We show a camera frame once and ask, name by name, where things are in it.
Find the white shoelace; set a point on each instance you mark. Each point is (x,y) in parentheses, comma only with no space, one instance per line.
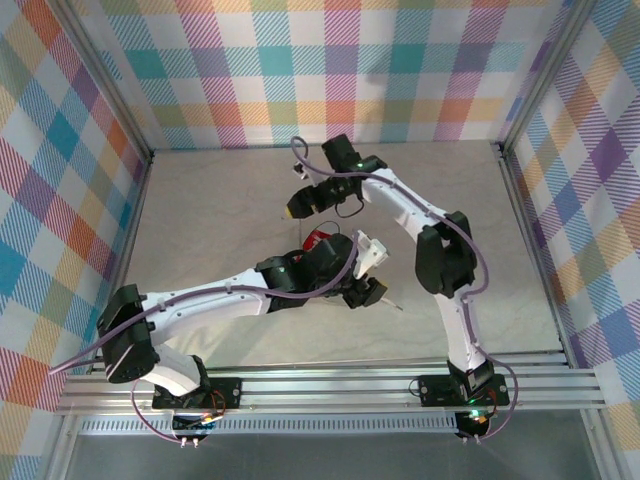
(392,303)

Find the red canvas sneaker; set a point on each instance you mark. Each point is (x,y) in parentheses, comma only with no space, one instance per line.
(314,242)

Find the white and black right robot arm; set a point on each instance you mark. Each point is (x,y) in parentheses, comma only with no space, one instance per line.
(462,320)

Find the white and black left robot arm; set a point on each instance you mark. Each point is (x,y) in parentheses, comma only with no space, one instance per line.
(210,300)

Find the grey metal panel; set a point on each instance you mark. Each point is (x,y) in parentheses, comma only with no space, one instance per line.
(325,457)

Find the wide aluminium mounting rail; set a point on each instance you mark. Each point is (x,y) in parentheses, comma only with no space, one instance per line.
(325,390)

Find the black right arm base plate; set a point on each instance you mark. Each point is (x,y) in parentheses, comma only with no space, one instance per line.
(435,390)

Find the aluminium side rail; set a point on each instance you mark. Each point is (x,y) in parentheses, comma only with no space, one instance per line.
(534,250)

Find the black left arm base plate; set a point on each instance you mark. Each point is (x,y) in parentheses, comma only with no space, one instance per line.
(225,390)

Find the thin aluminium edge rail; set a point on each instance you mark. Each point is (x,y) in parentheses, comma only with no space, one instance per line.
(525,357)

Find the aluminium frame post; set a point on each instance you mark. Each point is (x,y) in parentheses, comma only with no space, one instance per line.
(542,75)
(102,75)

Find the aluminium frame leg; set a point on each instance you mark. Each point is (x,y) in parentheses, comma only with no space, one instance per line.
(597,450)
(62,450)

